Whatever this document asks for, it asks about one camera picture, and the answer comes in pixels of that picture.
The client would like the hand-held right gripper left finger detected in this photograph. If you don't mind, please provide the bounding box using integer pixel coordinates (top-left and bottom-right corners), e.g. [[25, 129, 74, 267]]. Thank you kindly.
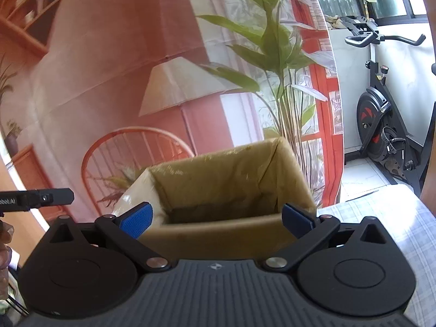
[[43, 202, 171, 273]]

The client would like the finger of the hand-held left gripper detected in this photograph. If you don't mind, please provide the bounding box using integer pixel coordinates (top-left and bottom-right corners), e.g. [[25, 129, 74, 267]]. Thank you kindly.
[[25, 188, 75, 209]]

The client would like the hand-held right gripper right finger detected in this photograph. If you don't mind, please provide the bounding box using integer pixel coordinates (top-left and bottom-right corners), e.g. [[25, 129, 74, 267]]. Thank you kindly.
[[262, 202, 394, 273]]

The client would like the brown cardboard box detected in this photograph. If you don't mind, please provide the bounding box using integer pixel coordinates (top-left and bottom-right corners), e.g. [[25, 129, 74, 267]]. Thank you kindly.
[[114, 137, 319, 263]]

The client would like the person's left hand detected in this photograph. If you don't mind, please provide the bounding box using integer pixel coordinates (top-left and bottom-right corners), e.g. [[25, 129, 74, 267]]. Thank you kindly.
[[0, 220, 13, 273]]

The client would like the plaid cloth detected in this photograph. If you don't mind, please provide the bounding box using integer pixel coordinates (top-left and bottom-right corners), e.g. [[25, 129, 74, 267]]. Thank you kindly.
[[320, 183, 436, 327]]

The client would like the black exercise bike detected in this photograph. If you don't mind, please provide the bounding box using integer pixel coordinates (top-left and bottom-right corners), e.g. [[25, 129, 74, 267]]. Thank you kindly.
[[341, 15, 436, 196]]

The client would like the crumpled pale cloth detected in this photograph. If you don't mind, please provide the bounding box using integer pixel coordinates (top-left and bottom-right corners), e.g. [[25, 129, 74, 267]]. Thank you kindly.
[[323, 14, 349, 30]]

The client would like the wall poster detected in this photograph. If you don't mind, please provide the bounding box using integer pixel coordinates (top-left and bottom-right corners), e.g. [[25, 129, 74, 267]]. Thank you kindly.
[[0, 0, 345, 223]]

